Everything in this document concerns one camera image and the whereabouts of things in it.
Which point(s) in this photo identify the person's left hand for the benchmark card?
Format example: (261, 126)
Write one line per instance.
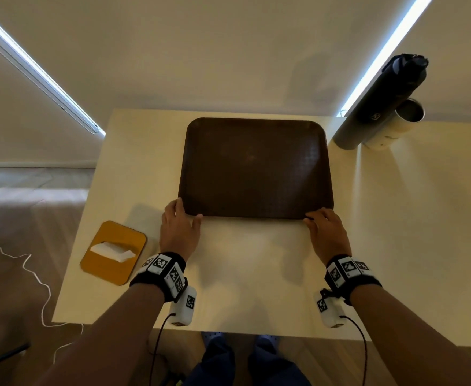
(178, 237)

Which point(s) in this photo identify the person's right hand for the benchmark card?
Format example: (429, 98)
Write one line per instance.
(332, 239)

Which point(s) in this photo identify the person's left thumb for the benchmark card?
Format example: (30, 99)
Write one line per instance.
(197, 221)

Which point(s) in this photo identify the person's right thumb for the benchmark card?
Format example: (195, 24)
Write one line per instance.
(309, 223)

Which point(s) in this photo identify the brown plastic tray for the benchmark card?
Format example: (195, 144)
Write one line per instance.
(255, 168)

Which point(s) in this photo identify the person's right forearm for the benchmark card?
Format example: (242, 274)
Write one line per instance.
(412, 345)

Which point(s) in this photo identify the person's left forearm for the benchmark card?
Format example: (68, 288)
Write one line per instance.
(110, 341)

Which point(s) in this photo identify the black marker wristband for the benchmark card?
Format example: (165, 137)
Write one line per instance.
(161, 273)
(350, 273)

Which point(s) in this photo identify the white tissue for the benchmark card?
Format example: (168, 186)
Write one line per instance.
(112, 252)

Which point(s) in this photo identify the yellow tissue box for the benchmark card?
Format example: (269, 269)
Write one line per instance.
(110, 273)

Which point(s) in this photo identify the blue shoe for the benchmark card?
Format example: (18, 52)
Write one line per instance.
(267, 341)
(212, 338)

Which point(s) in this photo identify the white tumbler cup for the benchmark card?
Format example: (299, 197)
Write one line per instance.
(398, 126)

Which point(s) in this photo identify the black water bottle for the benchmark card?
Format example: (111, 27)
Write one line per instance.
(376, 104)

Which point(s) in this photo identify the person's left leg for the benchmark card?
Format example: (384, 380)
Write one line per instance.
(215, 365)

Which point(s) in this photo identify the person's leg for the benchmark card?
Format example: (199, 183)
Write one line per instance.
(215, 365)
(275, 367)

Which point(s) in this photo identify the person's right leg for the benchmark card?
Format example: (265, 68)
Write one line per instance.
(275, 367)

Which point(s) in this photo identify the long white light strip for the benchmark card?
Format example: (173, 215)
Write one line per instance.
(384, 52)
(38, 72)

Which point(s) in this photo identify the black metal bar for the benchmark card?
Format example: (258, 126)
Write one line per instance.
(2, 356)

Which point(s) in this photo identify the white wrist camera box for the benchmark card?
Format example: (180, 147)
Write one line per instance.
(183, 307)
(330, 311)

